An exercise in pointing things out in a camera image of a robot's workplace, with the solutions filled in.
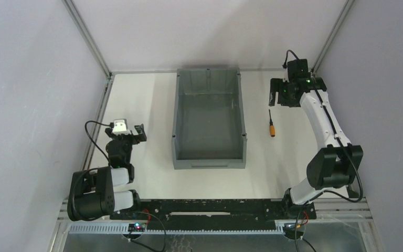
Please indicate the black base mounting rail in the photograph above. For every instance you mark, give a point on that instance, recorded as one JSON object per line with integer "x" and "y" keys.
{"x": 224, "y": 214}

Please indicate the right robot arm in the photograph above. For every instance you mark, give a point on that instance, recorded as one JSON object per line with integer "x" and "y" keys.
{"x": 334, "y": 169}

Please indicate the aluminium frame front rail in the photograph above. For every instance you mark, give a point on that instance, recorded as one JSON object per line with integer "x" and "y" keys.
{"x": 328, "y": 210}

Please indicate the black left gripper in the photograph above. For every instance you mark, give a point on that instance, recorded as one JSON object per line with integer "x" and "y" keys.
{"x": 131, "y": 137}

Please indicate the orange handled screwdriver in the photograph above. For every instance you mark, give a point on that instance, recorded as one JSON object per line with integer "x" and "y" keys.
{"x": 271, "y": 126}

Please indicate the grey plastic storage bin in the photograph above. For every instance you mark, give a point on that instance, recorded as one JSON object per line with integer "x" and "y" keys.
{"x": 209, "y": 129}

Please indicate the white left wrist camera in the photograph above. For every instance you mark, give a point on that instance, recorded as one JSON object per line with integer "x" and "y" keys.
{"x": 120, "y": 127}

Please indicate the left aluminium frame profile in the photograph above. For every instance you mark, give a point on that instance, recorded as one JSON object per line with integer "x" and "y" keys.
{"x": 98, "y": 57}

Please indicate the small circuit board with leds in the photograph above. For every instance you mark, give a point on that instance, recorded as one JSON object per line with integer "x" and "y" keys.
{"x": 136, "y": 227}

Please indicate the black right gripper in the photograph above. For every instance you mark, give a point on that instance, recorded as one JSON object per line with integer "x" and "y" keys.
{"x": 277, "y": 92}

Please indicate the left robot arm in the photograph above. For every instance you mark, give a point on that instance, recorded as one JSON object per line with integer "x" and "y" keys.
{"x": 92, "y": 193}

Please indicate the grey slotted cable duct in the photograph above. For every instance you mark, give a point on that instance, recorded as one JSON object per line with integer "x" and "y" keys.
{"x": 122, "y": 228}

